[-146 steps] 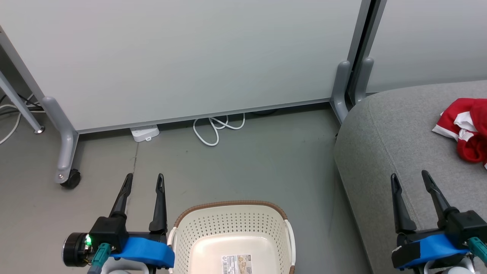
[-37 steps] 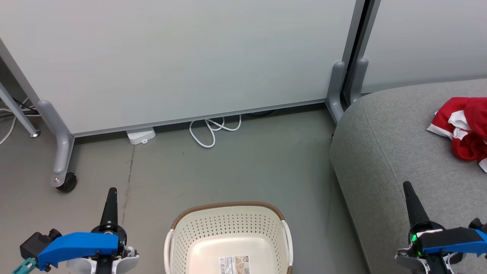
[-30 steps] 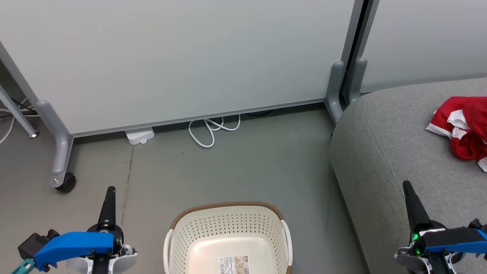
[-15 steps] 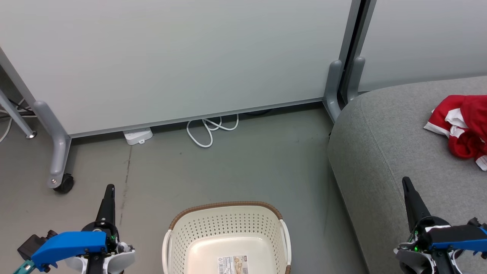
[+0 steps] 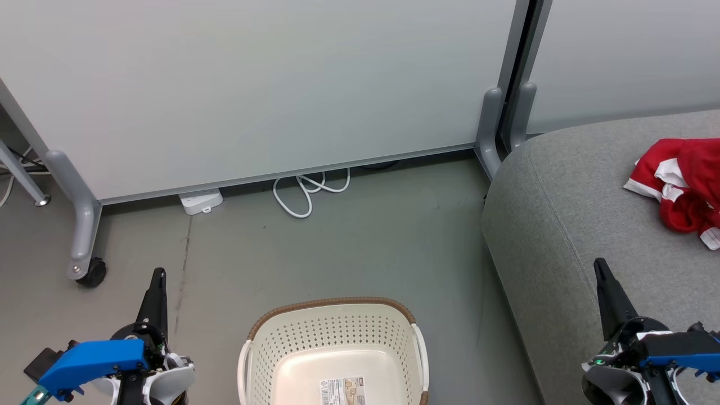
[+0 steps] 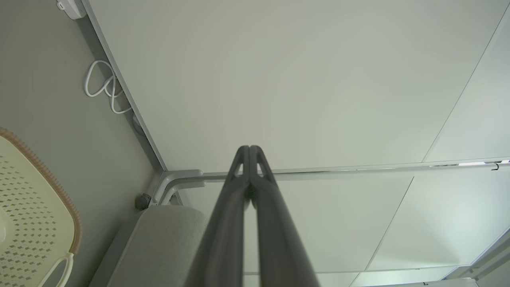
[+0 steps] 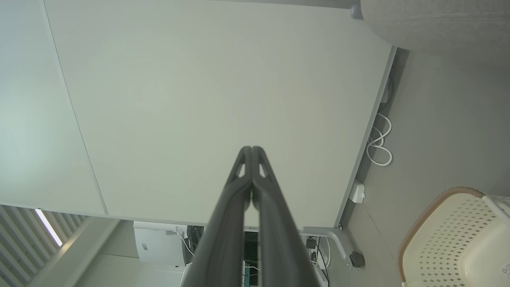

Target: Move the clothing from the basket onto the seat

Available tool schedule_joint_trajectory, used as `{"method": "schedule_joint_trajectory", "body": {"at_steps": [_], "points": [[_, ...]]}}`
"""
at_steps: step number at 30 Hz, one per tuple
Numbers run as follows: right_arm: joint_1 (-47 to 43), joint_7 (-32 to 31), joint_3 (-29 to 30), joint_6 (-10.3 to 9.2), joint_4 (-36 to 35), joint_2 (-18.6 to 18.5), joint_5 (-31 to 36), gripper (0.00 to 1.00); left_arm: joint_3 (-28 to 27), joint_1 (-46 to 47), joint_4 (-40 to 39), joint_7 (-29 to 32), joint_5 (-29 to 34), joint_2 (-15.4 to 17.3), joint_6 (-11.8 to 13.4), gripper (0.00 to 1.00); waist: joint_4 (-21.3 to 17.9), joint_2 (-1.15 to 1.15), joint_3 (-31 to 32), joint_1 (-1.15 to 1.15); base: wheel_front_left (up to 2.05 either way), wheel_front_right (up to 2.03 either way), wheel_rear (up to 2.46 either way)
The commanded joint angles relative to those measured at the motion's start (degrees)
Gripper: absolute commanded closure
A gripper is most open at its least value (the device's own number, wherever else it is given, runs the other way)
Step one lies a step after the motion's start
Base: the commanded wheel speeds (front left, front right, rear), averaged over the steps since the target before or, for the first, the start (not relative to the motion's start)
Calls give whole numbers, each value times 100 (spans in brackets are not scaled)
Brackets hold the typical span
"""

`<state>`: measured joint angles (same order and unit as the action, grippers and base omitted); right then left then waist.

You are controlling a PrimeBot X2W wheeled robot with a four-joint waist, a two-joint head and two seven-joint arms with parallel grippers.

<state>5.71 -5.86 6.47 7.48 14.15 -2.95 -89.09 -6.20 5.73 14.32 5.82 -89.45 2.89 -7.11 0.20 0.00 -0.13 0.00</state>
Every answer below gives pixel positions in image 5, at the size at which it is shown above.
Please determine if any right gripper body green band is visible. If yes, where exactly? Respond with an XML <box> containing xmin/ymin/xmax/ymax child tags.
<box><xmin>581</xmin><ymin>317</ymin><xmax>684</xmax><ymax>405</ymax></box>

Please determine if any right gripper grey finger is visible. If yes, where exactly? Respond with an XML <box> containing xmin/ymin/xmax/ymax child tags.
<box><xmin>593</xmin><ymin>258</ymin><xmax>640</xmax><ymax>341</ymax></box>

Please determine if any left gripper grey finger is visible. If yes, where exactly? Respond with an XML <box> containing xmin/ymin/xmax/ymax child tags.
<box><xmin>137</xmin><ymin>268</ymin><xmax>168</xmax><ymax>338</ymax></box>

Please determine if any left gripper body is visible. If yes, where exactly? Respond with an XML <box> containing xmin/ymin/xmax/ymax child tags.
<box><xmin>90</xmin><ymin>322</ymin><xmax>196</xmax><ymax>405</ymax></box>

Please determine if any red clothing with white trim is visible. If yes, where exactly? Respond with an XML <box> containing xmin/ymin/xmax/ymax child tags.
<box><xmin>623</xmin><ymin>138</ymin><xmax>720</xmax><ymax>251</ymax></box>

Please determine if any cream laundry basket brown rim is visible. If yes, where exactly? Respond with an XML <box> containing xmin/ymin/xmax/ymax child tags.
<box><xmin>237</xmin><ymin>297</ymin><xmax>430</xmax><ymax>405</ymax></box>

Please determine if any black caster wheel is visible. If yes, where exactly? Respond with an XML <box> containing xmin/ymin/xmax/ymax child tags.
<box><xmin>76</xmin><ymin>258</ymin><xmax>107</xmax><ymax>289</ymax></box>

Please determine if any grey fabric sofa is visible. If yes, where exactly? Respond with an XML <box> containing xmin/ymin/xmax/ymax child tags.
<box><xmin>482</xmin><ymin>110</ymin><xmax>720</xmax><ymax>405</ymax></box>

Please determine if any grey partition foot with caster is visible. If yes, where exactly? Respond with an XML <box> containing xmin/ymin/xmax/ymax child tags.
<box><xmin>45</xmin><ymin>149</ymin><xmax>103</xmax><ymax>281</ymax></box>

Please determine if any white power strip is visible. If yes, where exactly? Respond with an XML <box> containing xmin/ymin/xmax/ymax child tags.
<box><xmin>179</xmin><ymin>188</ymin><xmax>223</xmax><ymax>215</ymax></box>

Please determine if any paper label sticker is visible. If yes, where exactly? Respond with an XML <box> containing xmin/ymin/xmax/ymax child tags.
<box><xmin>319</xmin><ymin>377</ymin><xmax>366</xmax><ymax>405</ymax></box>

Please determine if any grey metal stand leg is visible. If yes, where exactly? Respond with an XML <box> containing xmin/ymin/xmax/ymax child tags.
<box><xmin>0</xmin><ymin>139</ymin><xmax>51</xmax><ymax>206</ymax></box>

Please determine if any wide white partition panel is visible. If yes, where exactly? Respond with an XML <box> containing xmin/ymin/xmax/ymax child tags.
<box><xmin>0</xmin><ymin>0</ymin><xmax>532</xmax><ymax>204</ymax></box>

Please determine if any white partition panel behind sofa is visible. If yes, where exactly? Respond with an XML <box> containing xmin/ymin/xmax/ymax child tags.
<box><xmin>520</xmin><ymin>0</ymin><xmax>720</xmax><ymax>136</ymax></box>

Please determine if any thick white looped cable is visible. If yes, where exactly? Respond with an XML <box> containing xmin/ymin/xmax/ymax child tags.
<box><xmin>273</xmin><ymin>167</ymin><xmax>351</xmax><ymax>219</ymax></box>

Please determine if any thin white cable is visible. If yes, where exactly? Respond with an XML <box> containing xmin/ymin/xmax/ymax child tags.
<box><xmin>0</xmin><ymin>169</ymin><xmax>16</xmax><ymax>208</ymax></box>

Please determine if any black floor cable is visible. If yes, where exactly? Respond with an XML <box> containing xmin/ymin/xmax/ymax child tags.
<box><xmin>6</xmin><ymin>146</ymin><xmax>43</xmax><ymax>175</ymax></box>

